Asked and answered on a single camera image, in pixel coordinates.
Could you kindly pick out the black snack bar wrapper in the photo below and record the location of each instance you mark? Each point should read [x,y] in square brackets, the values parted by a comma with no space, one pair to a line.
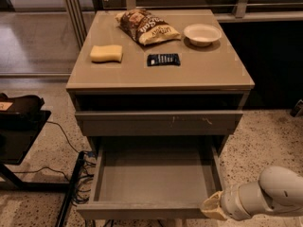
[163,59]

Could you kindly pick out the grey drawer cabinet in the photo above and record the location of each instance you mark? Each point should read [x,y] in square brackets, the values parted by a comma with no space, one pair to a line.
[210,78]

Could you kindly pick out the grey top drawer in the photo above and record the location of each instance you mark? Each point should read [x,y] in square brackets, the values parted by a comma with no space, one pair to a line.
[158,123]

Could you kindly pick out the black side table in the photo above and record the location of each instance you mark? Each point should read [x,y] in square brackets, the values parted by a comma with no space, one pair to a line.
[16,141]

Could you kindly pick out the black bag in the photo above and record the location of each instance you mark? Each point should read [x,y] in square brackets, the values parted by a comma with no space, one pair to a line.
[20,106]

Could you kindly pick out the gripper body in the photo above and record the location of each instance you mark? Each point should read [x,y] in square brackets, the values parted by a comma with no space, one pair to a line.
[231,200]

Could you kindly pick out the yellow sponge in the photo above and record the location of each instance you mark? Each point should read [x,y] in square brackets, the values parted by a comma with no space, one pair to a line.
[106,53]

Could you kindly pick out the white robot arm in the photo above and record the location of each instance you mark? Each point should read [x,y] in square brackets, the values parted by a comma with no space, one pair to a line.
[277,192]

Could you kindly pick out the metal railing frame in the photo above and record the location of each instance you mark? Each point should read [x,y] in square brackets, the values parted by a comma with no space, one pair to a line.
[239,18]

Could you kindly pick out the white bowl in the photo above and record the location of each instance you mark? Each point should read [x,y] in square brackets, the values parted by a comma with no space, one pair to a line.
[202,35]

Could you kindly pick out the brown chip bag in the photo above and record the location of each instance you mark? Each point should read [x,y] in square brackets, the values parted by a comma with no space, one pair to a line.
[146,28]

